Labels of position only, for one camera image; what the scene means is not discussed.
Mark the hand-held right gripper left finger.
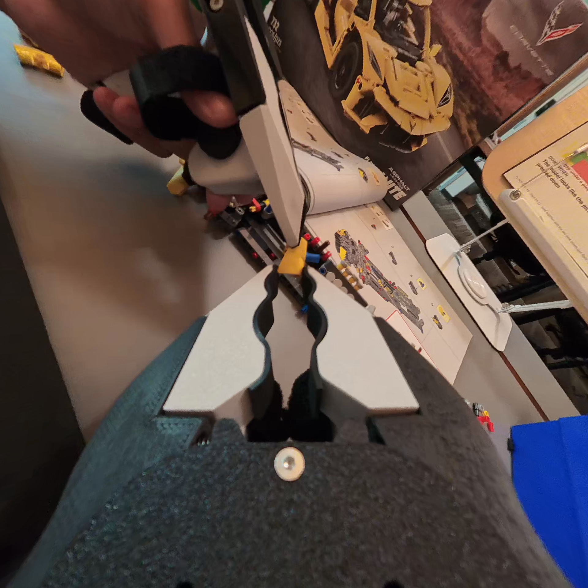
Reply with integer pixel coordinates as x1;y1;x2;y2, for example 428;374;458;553
163;264;280;430

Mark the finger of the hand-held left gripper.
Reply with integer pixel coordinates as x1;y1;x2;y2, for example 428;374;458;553
238;17;307;247

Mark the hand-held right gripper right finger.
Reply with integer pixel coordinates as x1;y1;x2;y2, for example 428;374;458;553
301;266;420;430

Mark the lego car chassis assembly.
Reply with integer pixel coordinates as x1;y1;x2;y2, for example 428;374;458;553
204;195;377;318

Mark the yellow lego piece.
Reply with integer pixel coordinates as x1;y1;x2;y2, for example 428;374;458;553
277;236;308;276

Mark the lego instruction booklet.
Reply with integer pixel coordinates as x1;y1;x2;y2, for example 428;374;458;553
278;80;474;386

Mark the yellow lego panel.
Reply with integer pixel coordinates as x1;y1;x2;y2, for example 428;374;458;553
166;158;193;197

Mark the small red lego cluster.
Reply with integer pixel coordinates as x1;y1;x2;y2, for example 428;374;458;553
472;401;496;433

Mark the lego set box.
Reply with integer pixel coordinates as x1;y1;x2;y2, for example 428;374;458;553
264;0;588;211

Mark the heap of yellow lego parts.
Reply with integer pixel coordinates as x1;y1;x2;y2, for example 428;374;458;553
13;43;65;77

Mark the person's left hand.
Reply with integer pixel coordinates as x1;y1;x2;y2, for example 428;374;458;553
0;0;240;159

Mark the black dimpled foam pad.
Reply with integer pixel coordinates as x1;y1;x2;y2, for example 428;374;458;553
0;198;85;575

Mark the blue plastic bin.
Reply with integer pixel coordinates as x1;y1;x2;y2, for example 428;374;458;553
507;416;588;588

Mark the tan document board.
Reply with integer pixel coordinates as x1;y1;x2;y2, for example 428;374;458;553
481;85;588;322

